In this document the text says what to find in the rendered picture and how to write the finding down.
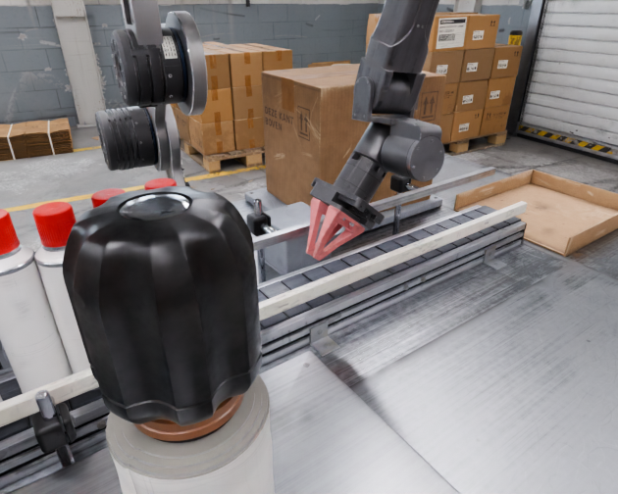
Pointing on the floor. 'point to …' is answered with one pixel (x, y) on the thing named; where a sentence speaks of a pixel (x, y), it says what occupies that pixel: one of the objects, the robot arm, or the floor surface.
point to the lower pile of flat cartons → (30, 139)
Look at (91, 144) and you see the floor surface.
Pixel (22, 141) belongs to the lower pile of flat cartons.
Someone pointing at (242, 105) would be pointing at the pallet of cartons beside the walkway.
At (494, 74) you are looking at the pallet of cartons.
